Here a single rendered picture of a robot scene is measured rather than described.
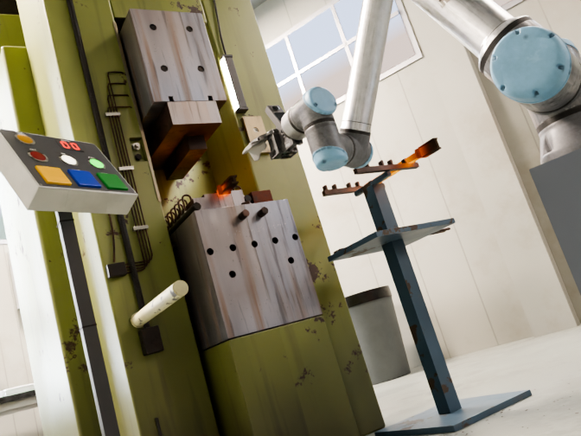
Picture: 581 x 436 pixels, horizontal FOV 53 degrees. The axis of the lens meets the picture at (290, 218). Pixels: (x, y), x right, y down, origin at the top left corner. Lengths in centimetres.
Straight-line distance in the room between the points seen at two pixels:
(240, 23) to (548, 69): 175
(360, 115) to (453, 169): 330
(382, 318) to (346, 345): 218
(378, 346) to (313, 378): 251
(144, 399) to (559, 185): 139
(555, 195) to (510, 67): 30
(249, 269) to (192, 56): 88
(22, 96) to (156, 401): 145
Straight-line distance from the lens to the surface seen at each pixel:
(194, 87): 233
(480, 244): 486
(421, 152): 228
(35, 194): 169
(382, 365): 456
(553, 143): 148
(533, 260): 461
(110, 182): 184
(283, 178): 248
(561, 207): 143
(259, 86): 265
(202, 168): 274
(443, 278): 495
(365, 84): 170
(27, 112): 278
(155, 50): 236
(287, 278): 209
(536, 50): 134
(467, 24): 144
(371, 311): 453
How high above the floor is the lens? 35
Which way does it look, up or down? 13 degrees up
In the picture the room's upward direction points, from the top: 17 degrees counter-clockwise
